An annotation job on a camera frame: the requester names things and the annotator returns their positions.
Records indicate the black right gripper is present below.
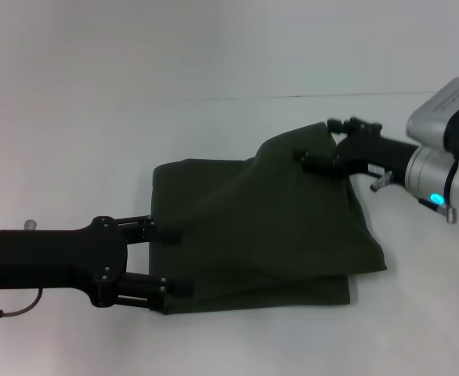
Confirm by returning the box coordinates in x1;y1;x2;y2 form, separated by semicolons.
293;116;418;185

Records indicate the dark green t-shirt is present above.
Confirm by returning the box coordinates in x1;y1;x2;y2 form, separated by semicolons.
152;121;389;316

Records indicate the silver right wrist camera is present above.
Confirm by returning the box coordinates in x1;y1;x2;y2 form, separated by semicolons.
405;74;459;160

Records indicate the dark red cable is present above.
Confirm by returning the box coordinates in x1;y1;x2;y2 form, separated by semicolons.
0;287;45;318

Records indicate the short black cable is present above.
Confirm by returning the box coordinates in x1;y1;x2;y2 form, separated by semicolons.
417;197;448;215

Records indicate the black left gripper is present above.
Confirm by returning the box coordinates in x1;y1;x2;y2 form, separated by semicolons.
0;214;196;313

